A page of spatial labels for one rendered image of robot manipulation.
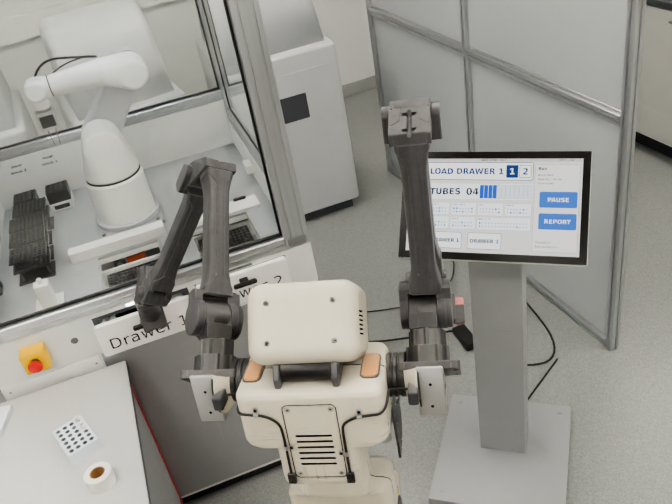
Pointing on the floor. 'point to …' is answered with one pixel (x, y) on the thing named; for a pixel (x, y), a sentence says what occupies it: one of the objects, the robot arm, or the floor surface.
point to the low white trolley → (77, 398)
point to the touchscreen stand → (501, 409)
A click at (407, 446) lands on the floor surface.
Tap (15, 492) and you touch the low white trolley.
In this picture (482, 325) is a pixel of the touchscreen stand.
